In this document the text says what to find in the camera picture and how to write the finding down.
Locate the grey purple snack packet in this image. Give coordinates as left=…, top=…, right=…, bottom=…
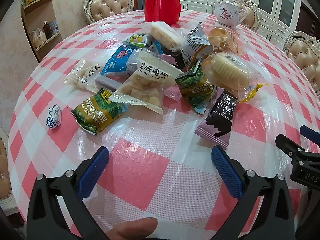
left=94, top=76, right=120, bottom=89

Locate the clear plastic bag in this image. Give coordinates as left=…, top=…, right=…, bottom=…
left=30, top=29, right=47, bottom=48

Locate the black and lilac snack packet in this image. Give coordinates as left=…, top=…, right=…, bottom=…
left=156, top=44, right=187, bottom=70

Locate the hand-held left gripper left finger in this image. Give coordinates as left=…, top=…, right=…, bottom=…
left=27, top=145, right=110, bottom=240

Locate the beige tufted dining chair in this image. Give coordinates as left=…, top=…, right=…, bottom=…
left=0, top=127, right=13, bottom=203
left=283, top=31, right=320, bottom=93
left=212, top=0, right=262, bottom=32

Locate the blue cartoon snack packet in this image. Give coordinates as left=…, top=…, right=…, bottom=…
left=101, top=44, right=140, bottom=78

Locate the small clear nut packet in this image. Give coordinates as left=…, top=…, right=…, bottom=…
left=64, top=58, right=103, bottom=93

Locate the person's left hand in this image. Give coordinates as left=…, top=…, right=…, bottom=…
left=104, top=217, right=158, bottom=240

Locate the clear wrapped long cake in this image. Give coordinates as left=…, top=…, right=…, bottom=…
left=142, top=21, right=187, bottom=52

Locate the yellow green snack packet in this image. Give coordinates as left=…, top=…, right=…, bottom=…
left=121, top=33, right=154, bottom=48

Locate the crumpled green pea packet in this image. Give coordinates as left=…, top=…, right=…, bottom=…
left=175, top=62, right=217, bottom=115

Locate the large clear nut packet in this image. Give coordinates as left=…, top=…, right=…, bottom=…
left=108, top=49, right=184, bottom=115

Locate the orange printed cake packet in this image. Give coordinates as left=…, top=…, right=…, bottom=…
left=206, top=26, right=247, bottom=57

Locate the clear wrapped round cake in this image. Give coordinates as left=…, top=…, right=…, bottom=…
left=201, top=51, right=269, bottom=103

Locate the brown bottle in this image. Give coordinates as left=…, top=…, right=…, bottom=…
left=43, top=20, right=52, bottom=40

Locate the red thermos jug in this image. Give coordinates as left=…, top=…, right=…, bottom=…
left=144, top=0, right=182, bottom=25

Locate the blue white wrapped candy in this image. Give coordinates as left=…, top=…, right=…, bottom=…
left=45, top=102, right=62, bottom=130

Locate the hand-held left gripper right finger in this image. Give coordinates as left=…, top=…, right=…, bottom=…
left=211, top=145, right=298, bottom=240

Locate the black chocolate packet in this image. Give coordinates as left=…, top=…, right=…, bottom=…
left=195, top=90, right=237, bottom=148

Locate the pink checked tablecloth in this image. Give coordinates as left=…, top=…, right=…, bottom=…
left=7, top=9, right=320, bottom=240

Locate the ornate cream chair back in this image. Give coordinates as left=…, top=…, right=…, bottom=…
left=84, top=0, right=134, bottom=23

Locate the large green pea packet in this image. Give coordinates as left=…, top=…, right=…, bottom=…
left=70, top=87, right=129, bottom=137

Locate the silver blue snack packet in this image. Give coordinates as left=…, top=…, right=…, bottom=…
left=180, top=22, right=214, bottom=69

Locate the white floral teapot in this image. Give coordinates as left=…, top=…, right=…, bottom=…
left=215, top=1, right=247, bottom=28

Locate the wooden wall shelf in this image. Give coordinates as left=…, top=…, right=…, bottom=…
left=21, top=0, right=63, bottom=62

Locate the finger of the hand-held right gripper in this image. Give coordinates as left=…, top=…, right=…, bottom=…
left=300, top=125, right=320, bottom=145
left=275, top=134, right=305, bottom=161

